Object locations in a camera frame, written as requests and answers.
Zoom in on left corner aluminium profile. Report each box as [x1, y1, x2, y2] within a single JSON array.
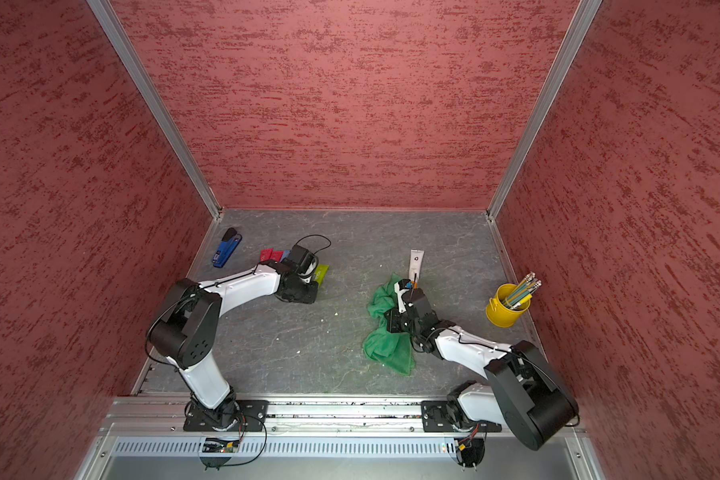
[[87, 0, 222, 221]]

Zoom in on lime green toothpaste tube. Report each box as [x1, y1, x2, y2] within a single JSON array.
[[313, 264, 329, 285]]

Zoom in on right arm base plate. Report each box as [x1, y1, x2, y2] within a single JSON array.
[[420, 401, 502, 433]]

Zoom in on white tube orange cap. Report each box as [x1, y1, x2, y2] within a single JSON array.
[[408, 250, 424, 283]]

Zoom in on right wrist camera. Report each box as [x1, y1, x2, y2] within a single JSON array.
[[394, 279, 414, 315]]

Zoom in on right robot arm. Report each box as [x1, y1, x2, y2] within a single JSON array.
[[385, 280, 580, 451]]

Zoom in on pencils in cup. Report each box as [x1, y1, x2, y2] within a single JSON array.
[[502, 272, 542, 310]]

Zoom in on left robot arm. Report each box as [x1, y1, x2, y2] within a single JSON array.
[[146, 259, 319, 431]]

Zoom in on right corner aluminium profile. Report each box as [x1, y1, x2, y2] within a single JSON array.
[[487, 0, 602, 224]]

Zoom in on yellow cup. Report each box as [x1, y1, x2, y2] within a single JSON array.
[[485, 284, 531, 328]]

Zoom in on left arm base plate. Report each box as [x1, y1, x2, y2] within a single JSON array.
[[183, 399, 269, 433]]

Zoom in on green microfiber cloth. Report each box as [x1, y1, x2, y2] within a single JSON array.
[[362, 274, 416, 376]]

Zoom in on blue stapler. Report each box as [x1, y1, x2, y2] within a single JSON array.
[[212, 227, 242, 268]]

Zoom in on corner aluminium profile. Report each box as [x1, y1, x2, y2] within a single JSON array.
[[487, 0, 602, 224], [87, 0, 222, 221]]

